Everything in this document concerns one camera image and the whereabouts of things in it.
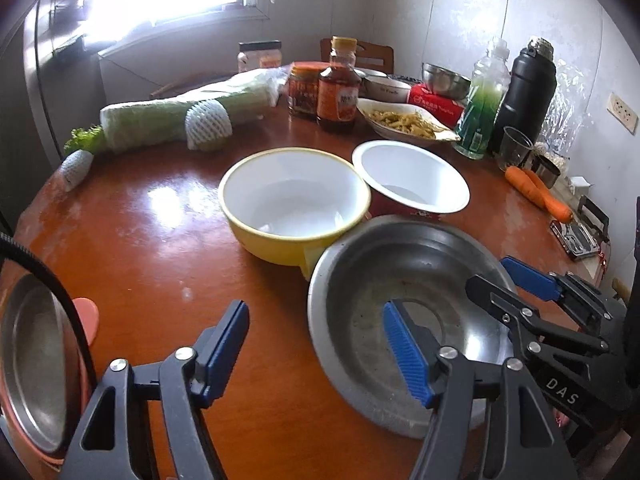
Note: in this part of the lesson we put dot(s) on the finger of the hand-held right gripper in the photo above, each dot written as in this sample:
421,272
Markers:
495,305
530,280

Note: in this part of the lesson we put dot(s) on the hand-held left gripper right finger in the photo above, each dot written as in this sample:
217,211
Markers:
405,355

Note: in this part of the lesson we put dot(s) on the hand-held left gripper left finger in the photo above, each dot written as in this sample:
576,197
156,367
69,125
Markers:
225,355

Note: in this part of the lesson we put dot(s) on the large steel bowl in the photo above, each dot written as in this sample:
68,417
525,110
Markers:
360,310

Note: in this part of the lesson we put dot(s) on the red paper noodle bowl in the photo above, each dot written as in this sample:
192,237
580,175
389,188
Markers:
410,170

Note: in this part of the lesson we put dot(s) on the yellow bowl with white inside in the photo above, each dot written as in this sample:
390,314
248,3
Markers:
290,195

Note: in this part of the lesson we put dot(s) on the red plastic plate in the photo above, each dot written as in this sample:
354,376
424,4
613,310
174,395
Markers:
50,461

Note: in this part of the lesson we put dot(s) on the silver rectangular device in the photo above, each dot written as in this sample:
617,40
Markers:
575,240

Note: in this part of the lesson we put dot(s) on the carrot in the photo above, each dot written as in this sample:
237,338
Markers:
537,179
540,195

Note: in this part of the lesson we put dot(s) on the small white box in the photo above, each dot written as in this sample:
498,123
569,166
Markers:
580,185

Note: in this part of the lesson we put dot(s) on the small steel cup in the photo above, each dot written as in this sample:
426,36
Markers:
545,172

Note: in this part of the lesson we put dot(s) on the clear plastic cup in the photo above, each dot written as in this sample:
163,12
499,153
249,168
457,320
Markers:
515,150

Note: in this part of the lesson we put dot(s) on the small pink plastic dish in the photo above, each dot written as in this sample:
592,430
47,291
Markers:
86,317

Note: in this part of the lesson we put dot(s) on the clear plastic bag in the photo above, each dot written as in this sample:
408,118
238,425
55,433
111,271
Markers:
562,110

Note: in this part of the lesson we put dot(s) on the green liquid plastic bottle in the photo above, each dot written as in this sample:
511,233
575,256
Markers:
480,110

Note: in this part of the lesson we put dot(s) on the black thermos flask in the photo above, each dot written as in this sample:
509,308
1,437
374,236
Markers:
525,100

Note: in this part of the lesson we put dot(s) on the white dish of food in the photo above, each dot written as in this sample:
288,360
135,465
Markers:
405,122

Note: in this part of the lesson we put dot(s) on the red tissue box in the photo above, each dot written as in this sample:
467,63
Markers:
435,102

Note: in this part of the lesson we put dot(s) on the small steel bowl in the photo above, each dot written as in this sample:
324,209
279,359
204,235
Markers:
445,80

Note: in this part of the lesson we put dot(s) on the fruit in white foam net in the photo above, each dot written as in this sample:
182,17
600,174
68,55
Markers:
77,167
207,125

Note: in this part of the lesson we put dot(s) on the patterned ceramic bowl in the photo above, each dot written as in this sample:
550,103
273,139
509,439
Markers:
407,79

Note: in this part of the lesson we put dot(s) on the white ceramic bowl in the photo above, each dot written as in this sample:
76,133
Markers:
387,91

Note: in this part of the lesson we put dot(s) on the wrapped napa cabbage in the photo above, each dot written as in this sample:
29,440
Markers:
150,120

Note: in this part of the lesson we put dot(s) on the green lettuce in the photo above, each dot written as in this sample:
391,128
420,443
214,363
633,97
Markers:
87,139

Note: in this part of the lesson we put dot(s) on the brown sauce bottle orange cap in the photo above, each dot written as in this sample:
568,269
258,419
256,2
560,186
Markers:
340,100

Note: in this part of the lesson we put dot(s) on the sauce jar with red lid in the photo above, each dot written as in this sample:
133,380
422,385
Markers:
304,92

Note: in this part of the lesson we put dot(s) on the glass jar with black lid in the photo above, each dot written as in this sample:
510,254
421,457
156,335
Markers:
260,55

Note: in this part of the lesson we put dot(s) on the dark refrigerator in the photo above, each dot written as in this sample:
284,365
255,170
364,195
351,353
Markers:
45,60

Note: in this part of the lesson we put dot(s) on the black metal frame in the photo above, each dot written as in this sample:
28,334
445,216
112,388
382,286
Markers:
595,210

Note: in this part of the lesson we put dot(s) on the white wall socket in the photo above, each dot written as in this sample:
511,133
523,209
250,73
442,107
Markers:
622,112

